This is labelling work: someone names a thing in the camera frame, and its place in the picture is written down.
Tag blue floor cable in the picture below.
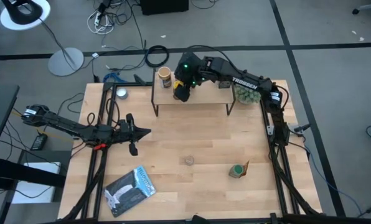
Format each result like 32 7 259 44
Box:
303 146 364 215

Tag yellow cable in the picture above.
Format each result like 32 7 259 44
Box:
12 109 76 141

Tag white power strip cables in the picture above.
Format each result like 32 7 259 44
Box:
87 9 115 35

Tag spice jar green lid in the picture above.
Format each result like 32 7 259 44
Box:
228 164 245 179

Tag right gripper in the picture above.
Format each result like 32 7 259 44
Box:
174 52 207 92

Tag black coiled cable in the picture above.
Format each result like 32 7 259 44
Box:
144 45 170 68

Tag black desk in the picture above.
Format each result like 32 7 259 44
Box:
0 83 67 189

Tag black power adapter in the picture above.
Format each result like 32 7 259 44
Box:
31 133 49 152

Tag furikake seasoning jar tan lid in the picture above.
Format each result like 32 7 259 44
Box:
157 66 173 89

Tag white box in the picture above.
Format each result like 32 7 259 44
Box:
11 161 62 205

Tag green succulent in patterned pot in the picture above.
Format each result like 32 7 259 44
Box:
235 84 263 105

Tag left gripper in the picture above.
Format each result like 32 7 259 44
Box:
112 113 152 157

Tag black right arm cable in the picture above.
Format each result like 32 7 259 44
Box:
187 45 236 68

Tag black box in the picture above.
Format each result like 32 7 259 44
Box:
140 0 189 16

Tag white floor lamp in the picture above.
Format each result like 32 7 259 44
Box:
0 0 85 77

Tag wooden shelf black metal legs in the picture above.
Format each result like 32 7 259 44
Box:
150 70 237 118

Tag blue cable bundle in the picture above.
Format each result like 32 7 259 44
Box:
103 72 124 84

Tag black aluminium rig frame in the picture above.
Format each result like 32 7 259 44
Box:
57 79 323 224

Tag black tangled floor cables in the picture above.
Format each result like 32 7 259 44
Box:
95 0 143 29

